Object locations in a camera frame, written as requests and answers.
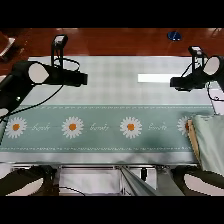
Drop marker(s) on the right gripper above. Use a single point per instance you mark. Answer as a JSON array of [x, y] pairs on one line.
[[185, 82]]

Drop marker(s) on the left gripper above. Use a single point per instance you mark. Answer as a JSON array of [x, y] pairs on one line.
[[76, 78]]

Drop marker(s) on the pale green garment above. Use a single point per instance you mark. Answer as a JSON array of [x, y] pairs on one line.
[[211, 143]]

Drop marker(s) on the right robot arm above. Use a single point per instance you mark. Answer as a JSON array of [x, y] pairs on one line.
[[213, 66]]

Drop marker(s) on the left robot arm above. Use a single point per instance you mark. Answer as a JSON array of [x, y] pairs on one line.
[[20, 80]]

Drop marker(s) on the blue round object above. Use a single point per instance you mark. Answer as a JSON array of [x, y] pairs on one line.
[[174, 35]]

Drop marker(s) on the pale orange garment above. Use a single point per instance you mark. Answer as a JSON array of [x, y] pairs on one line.
[[193, 140]]

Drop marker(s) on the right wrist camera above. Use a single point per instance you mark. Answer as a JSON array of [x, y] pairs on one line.
[[197, 55]]

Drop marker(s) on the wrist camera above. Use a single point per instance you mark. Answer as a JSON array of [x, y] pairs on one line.
[[197, 55], [59, 45]]

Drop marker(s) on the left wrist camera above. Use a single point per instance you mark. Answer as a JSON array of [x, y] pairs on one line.
[[59, 45]]

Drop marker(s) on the silver frame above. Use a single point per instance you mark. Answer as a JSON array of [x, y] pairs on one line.
[[134, 182]]

